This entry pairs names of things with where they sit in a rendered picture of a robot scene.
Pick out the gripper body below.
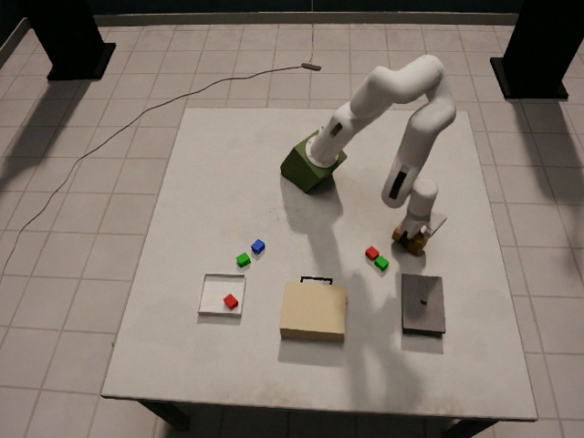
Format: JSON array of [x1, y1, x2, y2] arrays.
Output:
[[399, 214, 423, 239]]

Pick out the small blue block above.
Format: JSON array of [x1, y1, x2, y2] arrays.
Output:
[[251, 239, 266, 255]]

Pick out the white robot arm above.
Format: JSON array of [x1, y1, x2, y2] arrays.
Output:
[[305, 55, 456, 239]]

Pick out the light wooden cabinet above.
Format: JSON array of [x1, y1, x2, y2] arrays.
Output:
[[279, 276, 347, 342]]

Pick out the red block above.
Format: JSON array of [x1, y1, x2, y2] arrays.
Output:
[[224, 293, 239, 310], [365, 246, 380, 262]]

